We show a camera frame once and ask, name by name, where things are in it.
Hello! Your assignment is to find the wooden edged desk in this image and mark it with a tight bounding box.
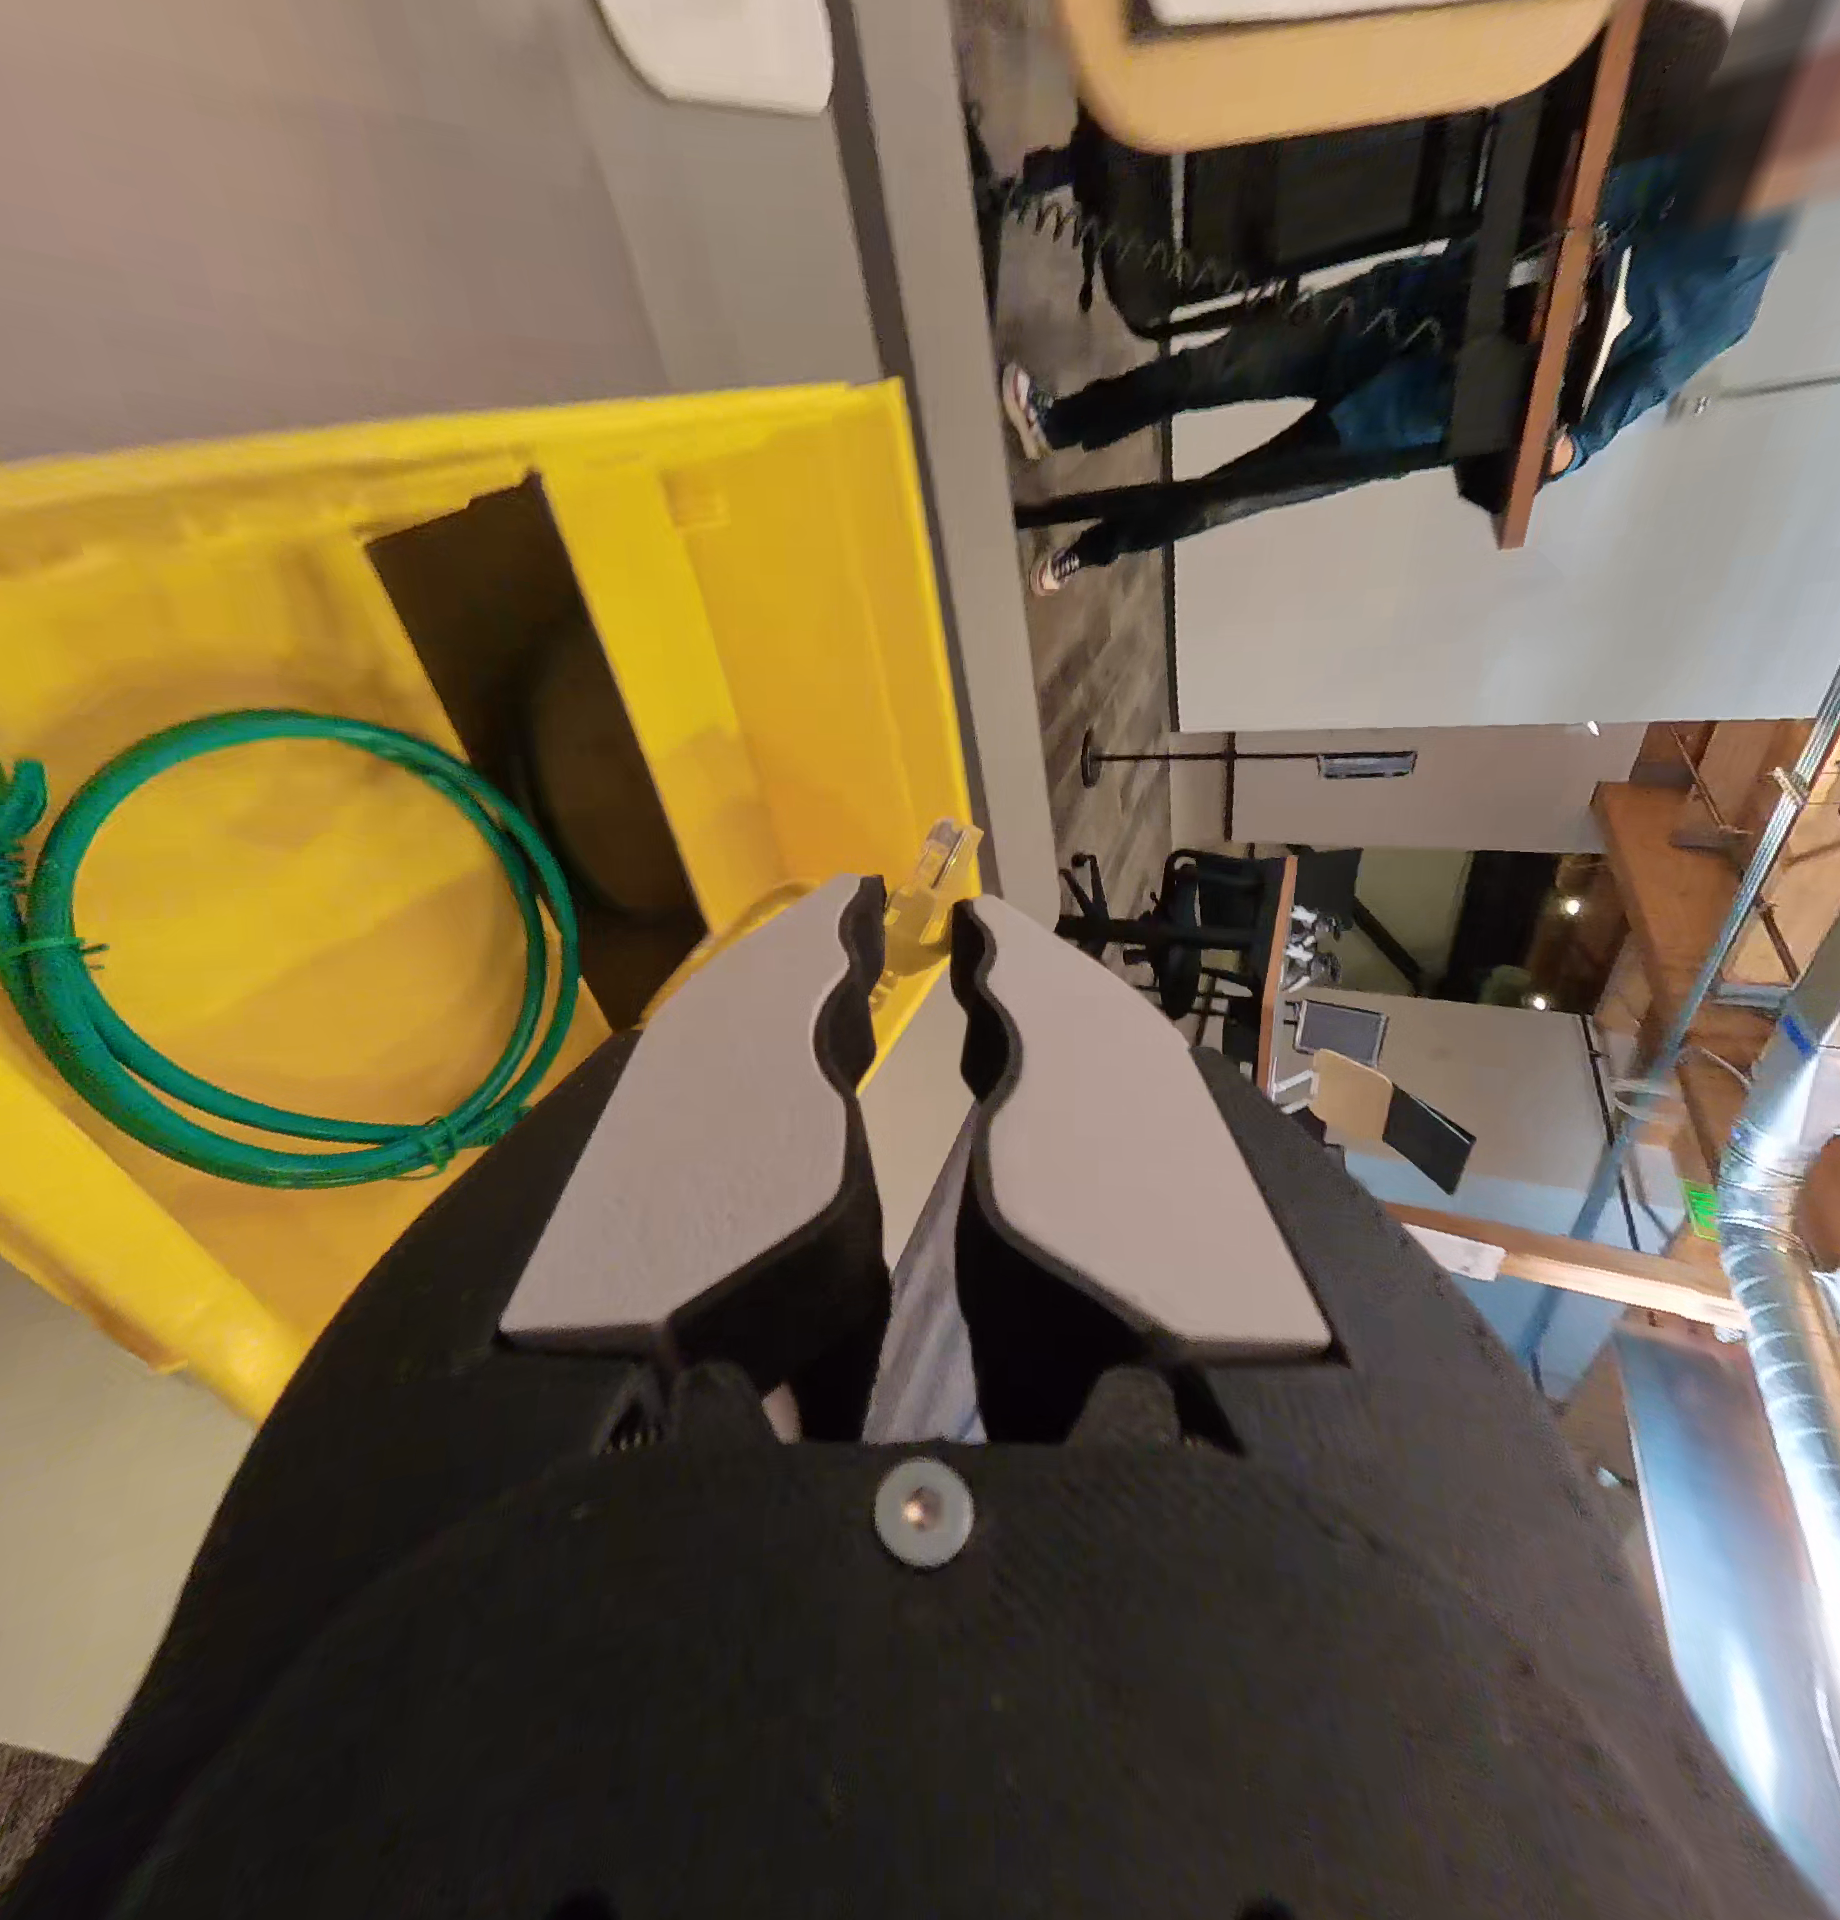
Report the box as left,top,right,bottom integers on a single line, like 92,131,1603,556
1452,0,1651,551

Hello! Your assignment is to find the black coiled cable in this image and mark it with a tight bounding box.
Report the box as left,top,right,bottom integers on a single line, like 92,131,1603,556
1008,187,1439,335

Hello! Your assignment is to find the light wooden round-cornered table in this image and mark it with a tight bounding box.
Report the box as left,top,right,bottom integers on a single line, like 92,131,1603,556
1055,0,1613,156

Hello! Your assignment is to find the black floor stand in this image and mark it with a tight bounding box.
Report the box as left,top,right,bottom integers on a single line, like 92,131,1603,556
1080,731,1421,792

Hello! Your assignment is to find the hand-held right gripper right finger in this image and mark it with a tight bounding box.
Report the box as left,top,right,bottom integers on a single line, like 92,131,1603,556
954,894,1336,1452

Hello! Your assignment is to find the silver ventilation duct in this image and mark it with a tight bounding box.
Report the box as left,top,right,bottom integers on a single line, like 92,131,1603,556
1709,961,1840,1668

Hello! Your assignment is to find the pale wooden chair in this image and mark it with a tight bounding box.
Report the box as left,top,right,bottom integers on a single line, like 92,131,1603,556
1307,1047,1479,1197

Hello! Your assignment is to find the white router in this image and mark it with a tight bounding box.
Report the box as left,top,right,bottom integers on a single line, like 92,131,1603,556
595,0,836,119

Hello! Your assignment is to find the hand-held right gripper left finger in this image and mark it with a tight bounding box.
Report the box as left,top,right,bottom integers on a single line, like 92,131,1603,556
499,874,896,1445

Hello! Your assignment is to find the yellow ethernet cable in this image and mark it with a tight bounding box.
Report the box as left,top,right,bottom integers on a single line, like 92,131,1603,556
718,819,988,1001

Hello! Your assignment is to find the yellow plastic bin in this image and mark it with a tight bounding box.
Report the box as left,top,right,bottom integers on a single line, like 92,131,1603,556
0,377,985,1419

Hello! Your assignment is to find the green ethernet cable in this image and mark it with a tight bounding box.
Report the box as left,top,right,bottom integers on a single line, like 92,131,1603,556
0,711,582,1192

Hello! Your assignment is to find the black office chair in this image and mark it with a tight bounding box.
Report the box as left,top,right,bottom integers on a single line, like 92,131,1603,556
1059,848,1288,1039

